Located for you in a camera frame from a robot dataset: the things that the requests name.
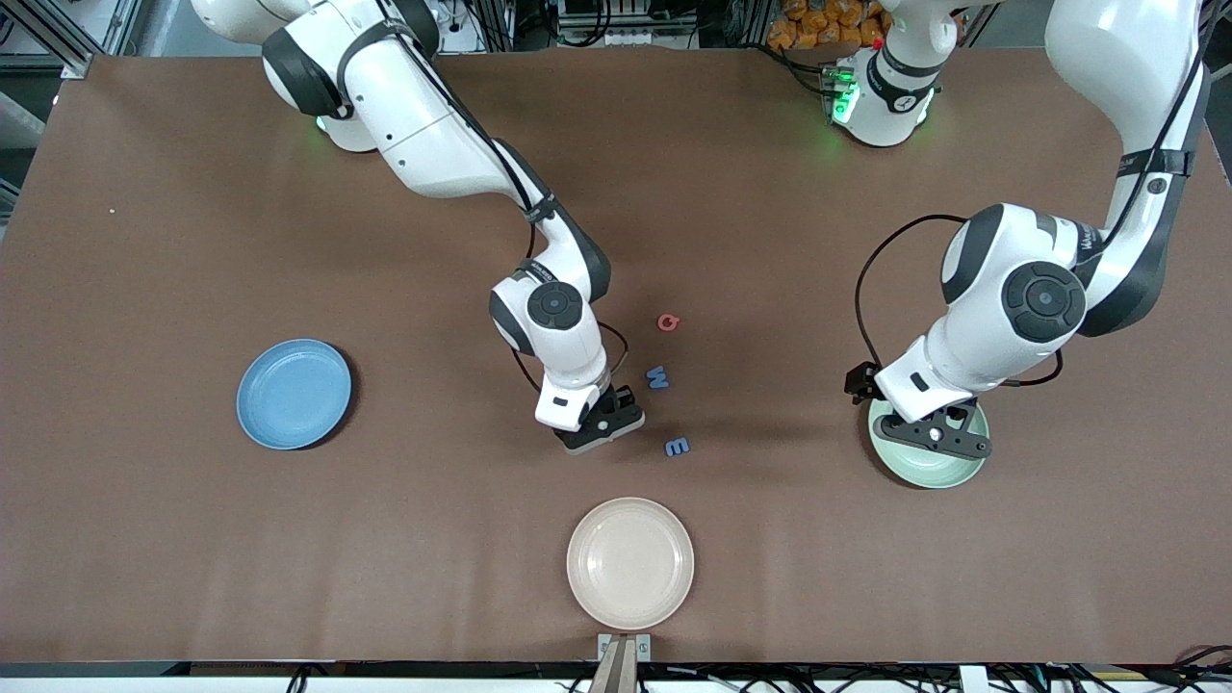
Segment green plate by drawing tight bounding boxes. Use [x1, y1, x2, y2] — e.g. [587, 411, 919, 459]
[867, 395, 990, 490]

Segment beige plate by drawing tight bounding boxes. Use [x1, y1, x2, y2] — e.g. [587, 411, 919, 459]
[566, 497, 696, 632]

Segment blue plate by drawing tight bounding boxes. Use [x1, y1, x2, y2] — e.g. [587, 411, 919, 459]
[237, 339, 353, 451]

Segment orange snack bags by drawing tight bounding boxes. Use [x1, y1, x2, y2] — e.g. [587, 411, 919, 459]
[767, 0, 891, 51]

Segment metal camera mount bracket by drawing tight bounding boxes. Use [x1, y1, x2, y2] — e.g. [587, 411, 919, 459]
[589, 633, 652, 693]

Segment aluminium frame profile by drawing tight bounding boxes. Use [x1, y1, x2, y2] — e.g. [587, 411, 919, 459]
[0, 0, 94, 80]

